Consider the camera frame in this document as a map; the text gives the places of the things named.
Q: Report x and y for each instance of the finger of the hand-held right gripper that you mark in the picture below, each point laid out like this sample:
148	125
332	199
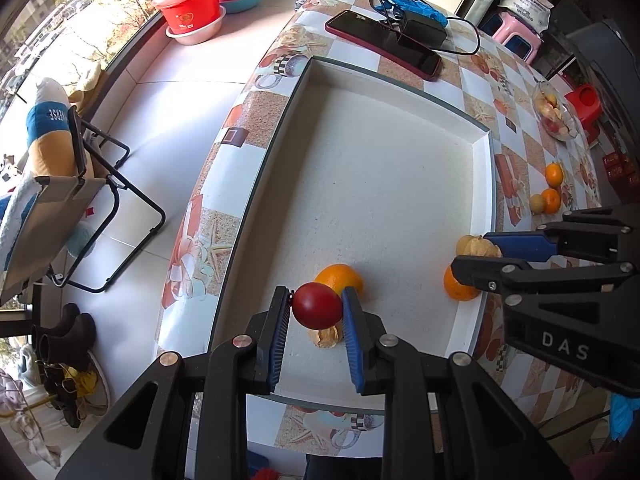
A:
520	246
480	272

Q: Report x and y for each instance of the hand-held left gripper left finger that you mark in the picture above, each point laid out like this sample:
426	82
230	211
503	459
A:
279	345

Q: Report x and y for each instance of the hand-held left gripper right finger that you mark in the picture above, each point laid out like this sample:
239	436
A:
351	350

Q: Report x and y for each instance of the walnut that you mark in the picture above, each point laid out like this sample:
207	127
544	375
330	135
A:
472	247

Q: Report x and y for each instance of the orange mandarin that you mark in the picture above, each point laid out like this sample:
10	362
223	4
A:
337	275
457	291
554	175
551	201

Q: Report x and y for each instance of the green kiwi fruit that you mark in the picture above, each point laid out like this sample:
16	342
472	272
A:
537	203

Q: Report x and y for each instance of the red crabapple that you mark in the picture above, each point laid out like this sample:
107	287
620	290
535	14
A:
317	306

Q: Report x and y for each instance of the heap of oranges and physalis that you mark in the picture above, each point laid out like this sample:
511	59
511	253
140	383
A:
552	112

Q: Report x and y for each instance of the clear glass bowl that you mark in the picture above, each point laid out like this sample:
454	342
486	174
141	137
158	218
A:
572	110

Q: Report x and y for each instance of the white shallow tray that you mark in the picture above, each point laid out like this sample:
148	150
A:
375	170

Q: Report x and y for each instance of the stack of red gift boxes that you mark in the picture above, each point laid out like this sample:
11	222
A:
620	170

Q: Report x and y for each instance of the red plastic child chair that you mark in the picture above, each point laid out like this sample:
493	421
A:
585	100

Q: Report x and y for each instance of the black boot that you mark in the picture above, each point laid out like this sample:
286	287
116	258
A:
42	342
75	330

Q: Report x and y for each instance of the pile of shoes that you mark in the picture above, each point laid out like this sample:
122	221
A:
75	390

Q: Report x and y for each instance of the pink plastic stool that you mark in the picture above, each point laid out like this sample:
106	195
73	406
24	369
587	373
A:
515	27

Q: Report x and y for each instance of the teal plush ball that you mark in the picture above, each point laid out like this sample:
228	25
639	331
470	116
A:
80	240

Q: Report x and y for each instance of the black power bank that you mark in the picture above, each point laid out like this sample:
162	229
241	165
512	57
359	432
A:
422	30

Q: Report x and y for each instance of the white printed sack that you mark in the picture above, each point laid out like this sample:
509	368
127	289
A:
530	2

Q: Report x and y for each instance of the blue plastic bag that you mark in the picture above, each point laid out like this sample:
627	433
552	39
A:
420	7

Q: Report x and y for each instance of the dark red smartphone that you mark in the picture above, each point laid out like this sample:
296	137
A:
370	35

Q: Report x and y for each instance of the black folding chair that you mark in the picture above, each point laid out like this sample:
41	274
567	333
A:
50	190

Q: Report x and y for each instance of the tan blue white plush toy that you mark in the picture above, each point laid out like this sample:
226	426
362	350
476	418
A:
50	130

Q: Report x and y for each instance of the pale metal basin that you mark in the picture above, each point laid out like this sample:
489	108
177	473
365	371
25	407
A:
200	37

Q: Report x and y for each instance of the beige cloth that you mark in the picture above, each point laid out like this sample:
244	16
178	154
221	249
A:
87	80

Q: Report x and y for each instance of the red plastic basin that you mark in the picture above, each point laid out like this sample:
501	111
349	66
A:
190	12

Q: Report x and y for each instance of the large window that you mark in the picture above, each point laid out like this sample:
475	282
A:
75	5

